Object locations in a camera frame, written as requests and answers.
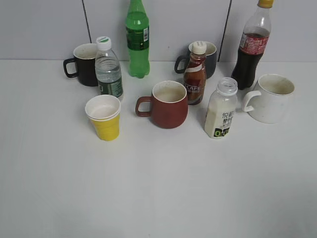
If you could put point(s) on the yellow paper cup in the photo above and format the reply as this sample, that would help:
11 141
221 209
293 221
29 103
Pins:
104 113

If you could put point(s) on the white ceramic mug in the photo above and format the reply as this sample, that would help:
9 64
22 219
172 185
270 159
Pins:
270 98

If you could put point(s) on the green soda bottle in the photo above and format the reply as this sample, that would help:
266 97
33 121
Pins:
138 39

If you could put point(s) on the brown coffee drink bottle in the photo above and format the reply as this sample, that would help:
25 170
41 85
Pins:
195 73

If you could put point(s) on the white milk bottle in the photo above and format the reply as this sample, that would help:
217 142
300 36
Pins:
221 108

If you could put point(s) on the clear water bottle green label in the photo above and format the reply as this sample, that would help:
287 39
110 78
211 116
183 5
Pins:
107 69

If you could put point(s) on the dark grey ceramic mug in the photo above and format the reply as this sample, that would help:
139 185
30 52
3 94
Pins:
210 62

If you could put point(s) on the black ceramic mug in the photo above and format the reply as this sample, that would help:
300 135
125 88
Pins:
84 59

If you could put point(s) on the cola bottle yellow cap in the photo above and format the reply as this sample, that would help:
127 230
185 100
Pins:
252 45

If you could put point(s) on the red ceramic mug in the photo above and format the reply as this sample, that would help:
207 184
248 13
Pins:
167 106

